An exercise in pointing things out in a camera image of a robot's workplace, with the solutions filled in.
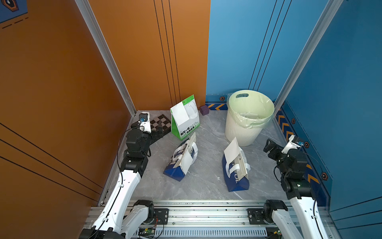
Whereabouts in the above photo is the blue white bag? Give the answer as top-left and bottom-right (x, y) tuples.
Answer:
(163, 133), (198, 181)
(222, 149), (251, 192)

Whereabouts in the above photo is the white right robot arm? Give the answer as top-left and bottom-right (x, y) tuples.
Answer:
(263, 135), (329, 239)

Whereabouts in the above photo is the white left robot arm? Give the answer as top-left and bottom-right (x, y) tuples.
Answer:
(79, 121), (155, 239)

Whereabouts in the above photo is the brown checkered chessboard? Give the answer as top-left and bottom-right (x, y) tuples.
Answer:
(150, 114), (171, 137)

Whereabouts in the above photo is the white receipt green bag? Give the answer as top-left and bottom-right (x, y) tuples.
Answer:
(170, 102), (190, 126)

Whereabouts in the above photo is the green white paper bag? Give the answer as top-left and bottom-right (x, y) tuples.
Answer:
(170, 95), (200, 140)

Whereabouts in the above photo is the pale green trash bin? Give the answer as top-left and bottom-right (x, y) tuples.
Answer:
(225, 90), (275, 146)

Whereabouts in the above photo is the purple cube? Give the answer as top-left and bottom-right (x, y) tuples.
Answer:
(200, 105), (210, 116)

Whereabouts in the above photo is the green circuit board right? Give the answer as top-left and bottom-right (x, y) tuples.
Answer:
(266, 229), (282, 239)

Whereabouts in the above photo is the green circuit board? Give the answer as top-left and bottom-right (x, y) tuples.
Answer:
(137, 228), (156, 239)
(266, 229), (282, 239)

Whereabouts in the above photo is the green circuit board left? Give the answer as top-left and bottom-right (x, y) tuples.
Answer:
(137, 228), (156, 239)

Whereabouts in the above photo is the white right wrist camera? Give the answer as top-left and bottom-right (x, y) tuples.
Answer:
(282, 135), (304, 154)

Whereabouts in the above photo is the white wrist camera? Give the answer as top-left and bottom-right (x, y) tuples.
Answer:
(138, 112), (151, 133)
(282, 135), (304, 154)

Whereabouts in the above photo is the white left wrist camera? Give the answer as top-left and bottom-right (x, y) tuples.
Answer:
(138, 112), (151, 133)

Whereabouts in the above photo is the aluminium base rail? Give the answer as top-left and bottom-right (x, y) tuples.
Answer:
(79, 199), (341, 239)

